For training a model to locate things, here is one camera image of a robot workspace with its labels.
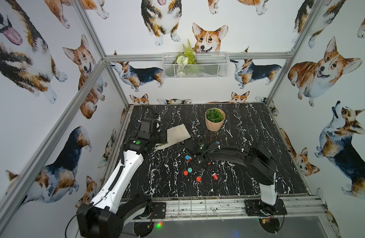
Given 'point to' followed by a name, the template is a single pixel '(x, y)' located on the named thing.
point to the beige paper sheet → (175, 134)
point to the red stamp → (215, 176)
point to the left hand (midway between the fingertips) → (163, 129)
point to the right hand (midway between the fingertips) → (197, 169)
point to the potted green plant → (214, 118)
